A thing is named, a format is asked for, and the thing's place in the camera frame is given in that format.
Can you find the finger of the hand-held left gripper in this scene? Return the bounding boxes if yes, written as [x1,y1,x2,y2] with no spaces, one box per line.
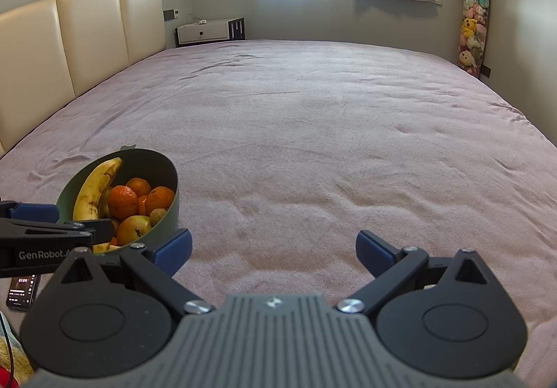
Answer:
[0,200,60,223]
[0,217,115,250]

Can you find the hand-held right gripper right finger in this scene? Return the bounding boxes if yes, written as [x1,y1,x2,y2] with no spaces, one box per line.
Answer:
[336,230,502,316]

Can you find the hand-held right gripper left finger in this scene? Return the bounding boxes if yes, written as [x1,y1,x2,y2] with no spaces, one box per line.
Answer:
[44,228,215,317]

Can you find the yellow banana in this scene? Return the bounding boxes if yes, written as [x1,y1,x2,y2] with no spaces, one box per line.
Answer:
[72,157,124,254]

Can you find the reddish yellow pear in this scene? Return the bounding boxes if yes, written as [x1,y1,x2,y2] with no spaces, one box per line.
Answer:
[117,215,152,246]

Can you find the green colander bowl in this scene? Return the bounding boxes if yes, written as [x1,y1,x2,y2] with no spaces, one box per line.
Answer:
[56,145,179,256]

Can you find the black smartphone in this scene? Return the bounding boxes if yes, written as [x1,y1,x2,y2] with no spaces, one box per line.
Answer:
[5,274,42,311]

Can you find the yellow fluffy cloth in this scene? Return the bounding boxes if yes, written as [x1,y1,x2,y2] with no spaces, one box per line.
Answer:
[0,327,36,388]

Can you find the pink bed blanket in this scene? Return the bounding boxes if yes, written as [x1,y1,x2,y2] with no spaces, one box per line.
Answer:
[0,39,557,384]

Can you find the cream padded headboard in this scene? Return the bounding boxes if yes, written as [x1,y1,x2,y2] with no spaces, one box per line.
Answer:
[0,0,167,156]

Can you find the white and black nightstand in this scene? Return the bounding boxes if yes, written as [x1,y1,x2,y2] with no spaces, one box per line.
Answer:
[175,16,246,48]

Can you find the plush toy holder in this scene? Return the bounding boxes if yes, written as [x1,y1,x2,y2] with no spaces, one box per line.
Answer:
[456,0,492,78]

